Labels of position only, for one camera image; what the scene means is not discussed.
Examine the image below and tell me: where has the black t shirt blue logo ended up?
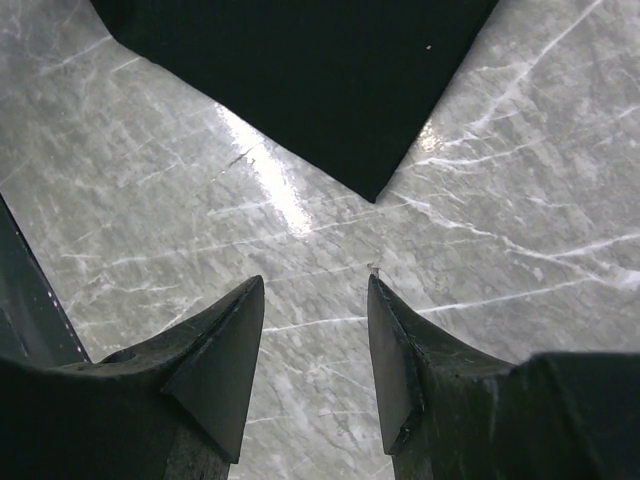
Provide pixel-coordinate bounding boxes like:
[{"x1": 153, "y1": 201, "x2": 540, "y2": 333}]
[{"x1": 94, "y1": 0, "x2": 495, "y2": 202}]

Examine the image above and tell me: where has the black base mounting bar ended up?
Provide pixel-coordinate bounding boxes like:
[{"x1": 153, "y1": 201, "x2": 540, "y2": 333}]
[{"x1": 0, "y1": 202, "x2": 89, "y2": 368}]

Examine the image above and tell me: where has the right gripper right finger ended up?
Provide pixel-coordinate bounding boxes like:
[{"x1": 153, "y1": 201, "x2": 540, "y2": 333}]
[{"x1": 367, "y1": 277, "x2": 639, "y2": 479}]

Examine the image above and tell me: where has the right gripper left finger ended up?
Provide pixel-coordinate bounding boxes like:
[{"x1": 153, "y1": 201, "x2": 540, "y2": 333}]
[{"x1": 1, "y1": 276, "x2": 265, "y2": 479}]

